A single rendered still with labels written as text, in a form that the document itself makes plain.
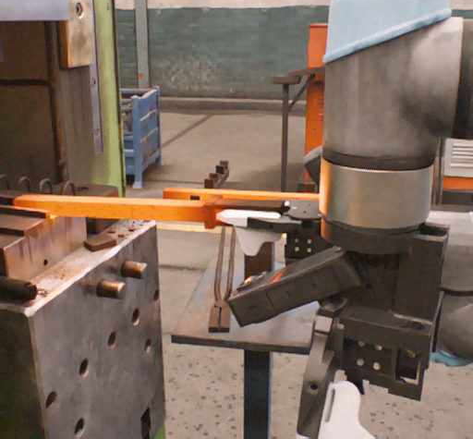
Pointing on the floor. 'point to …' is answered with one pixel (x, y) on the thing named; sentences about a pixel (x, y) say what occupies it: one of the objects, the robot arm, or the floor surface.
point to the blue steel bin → (141, 131)
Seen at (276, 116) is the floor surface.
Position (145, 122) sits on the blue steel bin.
